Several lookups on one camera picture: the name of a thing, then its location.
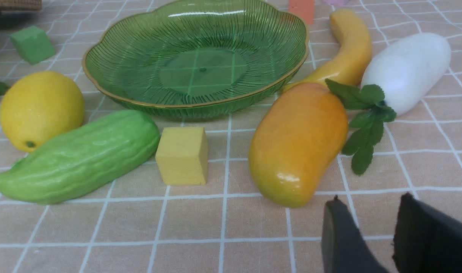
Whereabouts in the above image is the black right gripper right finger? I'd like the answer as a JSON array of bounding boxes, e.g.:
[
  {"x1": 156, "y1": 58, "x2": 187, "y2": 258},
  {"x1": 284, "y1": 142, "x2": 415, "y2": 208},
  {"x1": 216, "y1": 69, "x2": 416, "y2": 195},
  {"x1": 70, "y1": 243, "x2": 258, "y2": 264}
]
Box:
[{"x1": 392, "y1": 193, "x2": 462, "y2": 273}]

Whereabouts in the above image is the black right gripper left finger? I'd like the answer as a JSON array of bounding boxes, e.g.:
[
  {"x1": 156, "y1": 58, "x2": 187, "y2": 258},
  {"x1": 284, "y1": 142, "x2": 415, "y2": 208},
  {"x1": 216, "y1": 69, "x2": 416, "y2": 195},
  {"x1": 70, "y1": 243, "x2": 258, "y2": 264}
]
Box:
[{"x1": 321, "y1": 196, "x2": 388, "y2": 273}]

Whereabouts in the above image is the orange yellow mango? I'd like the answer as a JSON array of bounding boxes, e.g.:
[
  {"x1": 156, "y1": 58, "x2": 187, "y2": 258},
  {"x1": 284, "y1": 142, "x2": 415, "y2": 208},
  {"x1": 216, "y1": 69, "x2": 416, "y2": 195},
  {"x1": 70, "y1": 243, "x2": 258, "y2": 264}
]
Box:
[{"x1": 248, "y1": 83, "x2": 348, "y2": 208}]

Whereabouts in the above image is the white radish with leaves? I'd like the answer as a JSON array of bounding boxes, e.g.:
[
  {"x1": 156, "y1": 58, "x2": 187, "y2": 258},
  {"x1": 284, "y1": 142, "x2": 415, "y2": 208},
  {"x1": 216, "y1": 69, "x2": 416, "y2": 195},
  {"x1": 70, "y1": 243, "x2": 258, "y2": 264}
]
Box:
[{"x1": 325, "y1": 33, "x2": 451, "y2": 175}]

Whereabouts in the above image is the yellow banana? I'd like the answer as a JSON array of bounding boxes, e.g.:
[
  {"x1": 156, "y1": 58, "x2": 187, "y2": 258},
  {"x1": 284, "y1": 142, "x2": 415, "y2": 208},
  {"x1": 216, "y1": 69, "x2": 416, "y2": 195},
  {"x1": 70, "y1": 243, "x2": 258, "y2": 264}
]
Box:
[{"x1": 282, "y1": 8, "x2": 373, "y2": 93}]

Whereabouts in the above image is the yellow lemon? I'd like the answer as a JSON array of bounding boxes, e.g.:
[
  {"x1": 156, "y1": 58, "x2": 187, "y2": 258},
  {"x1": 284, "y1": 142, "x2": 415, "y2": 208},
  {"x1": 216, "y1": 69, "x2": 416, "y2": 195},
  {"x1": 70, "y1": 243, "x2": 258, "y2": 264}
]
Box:
[{"x1": 0, "y1": 71, "x2": 85, "y2": 152}]

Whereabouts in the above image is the yellow foam cube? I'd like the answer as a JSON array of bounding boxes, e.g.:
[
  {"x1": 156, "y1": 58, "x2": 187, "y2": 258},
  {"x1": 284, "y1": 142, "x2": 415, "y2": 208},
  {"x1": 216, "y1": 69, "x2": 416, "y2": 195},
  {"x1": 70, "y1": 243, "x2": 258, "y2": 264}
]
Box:
[{"x1": 156, "y1": 127, "x2": 209, "y2": 185}]

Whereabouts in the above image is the orange foam cube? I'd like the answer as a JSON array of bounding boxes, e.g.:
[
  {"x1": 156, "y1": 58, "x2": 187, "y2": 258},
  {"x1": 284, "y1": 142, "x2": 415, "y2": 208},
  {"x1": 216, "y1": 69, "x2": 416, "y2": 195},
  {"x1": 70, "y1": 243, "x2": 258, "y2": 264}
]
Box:
[{"x1": 288, "y1": 0, "x2": 315, "y2": 25}]

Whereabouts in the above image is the green glass leaf plate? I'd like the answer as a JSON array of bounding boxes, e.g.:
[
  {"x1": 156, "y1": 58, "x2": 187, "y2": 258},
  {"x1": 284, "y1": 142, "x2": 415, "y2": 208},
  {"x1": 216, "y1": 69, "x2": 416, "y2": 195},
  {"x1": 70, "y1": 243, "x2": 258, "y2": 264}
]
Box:
[{"x1": 82, "y1": 0, "x2": 309, "y2": 119}]

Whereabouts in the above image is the pink foam cube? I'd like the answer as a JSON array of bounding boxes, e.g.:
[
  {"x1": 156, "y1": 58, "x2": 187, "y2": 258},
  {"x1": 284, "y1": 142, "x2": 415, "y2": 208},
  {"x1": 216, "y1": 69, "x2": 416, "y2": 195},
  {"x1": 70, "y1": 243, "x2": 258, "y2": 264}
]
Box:
[{"x1": 323, "y1": 0, "x2": 350, "y2": 7}]

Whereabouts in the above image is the green foam cube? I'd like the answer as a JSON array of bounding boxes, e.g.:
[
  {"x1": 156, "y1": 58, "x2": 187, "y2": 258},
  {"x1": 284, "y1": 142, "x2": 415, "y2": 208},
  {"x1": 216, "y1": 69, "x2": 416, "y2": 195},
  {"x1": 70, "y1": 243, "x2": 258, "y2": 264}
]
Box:
[{"x1": 9, "y1": 25, "x2": 56, "y2": 65}]

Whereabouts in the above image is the woven wicker basket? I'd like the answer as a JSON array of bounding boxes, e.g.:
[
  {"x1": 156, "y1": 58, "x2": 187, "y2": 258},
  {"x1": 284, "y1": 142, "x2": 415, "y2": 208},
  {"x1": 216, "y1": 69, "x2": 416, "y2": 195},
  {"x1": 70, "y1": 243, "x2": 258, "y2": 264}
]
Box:
[{"x1": 0, "y1": 0, "x2": 42, "y2": 11}]

